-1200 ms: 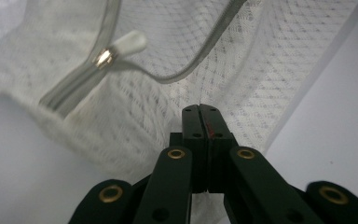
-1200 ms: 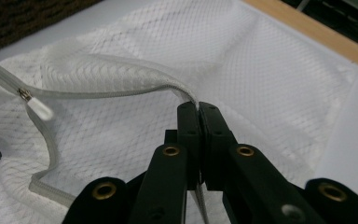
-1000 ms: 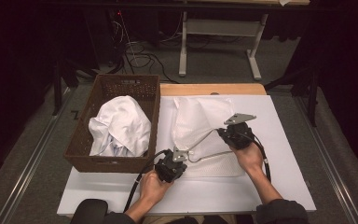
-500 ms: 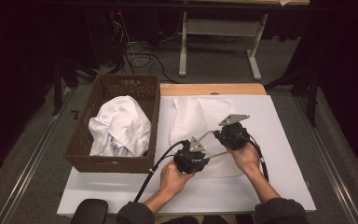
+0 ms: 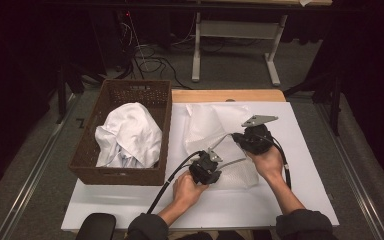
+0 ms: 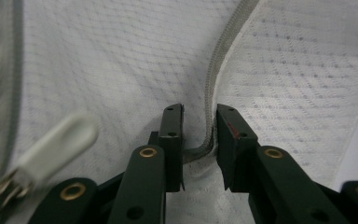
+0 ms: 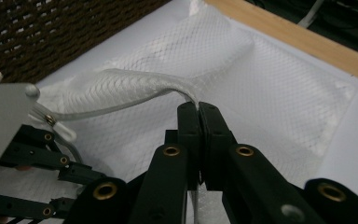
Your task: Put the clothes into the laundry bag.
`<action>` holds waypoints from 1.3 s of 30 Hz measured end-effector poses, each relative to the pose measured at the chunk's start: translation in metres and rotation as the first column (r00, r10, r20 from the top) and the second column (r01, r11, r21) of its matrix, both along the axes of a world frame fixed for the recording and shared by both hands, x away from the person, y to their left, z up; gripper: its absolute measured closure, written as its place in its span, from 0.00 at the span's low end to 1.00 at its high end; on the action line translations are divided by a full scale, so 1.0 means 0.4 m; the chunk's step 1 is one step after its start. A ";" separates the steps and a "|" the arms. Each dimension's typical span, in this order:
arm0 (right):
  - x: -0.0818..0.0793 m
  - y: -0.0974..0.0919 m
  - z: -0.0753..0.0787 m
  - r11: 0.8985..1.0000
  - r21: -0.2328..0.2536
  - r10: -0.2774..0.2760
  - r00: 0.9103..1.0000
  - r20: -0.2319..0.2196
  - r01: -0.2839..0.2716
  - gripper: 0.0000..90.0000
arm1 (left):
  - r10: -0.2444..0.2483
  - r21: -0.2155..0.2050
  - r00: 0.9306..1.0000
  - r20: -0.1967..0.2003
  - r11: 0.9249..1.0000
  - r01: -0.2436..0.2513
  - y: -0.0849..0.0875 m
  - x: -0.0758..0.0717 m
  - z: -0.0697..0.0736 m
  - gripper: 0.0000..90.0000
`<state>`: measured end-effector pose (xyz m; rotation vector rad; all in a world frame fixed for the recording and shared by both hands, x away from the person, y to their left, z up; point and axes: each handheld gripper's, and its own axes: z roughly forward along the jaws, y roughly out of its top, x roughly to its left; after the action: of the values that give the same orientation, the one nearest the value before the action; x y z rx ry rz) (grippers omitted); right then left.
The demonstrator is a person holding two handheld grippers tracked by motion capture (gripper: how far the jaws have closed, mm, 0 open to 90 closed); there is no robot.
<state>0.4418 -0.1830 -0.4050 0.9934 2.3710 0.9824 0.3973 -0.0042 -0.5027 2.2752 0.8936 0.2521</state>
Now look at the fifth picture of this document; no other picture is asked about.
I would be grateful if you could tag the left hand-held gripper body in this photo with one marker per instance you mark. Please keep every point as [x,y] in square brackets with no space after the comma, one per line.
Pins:
[203,168]

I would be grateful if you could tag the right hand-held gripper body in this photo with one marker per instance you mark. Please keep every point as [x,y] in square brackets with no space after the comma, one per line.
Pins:
[256,140]

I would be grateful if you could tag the white mesh laundry bag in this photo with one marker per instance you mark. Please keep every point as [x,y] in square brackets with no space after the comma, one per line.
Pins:
[203,126]

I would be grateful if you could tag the white shirt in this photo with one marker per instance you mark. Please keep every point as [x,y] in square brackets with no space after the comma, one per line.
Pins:
[130,133]

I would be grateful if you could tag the brown woven basket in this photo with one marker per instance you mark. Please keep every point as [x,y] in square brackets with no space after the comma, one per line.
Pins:
[120,176]

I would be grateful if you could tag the person's right hand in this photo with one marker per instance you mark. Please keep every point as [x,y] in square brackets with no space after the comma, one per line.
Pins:
[268,165]

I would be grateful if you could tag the person's left hand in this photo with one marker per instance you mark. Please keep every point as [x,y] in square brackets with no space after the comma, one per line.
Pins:
[186,191]

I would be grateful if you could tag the black metal stand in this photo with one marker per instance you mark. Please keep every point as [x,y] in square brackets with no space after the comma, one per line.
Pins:
[61,93]
[336,100]

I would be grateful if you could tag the white metal desk frame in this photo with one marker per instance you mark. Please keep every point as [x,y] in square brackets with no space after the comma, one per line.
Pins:
[236,30]

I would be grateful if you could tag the metal floor rail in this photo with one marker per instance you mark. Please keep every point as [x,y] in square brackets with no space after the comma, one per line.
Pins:
[356,186]
[33,183]

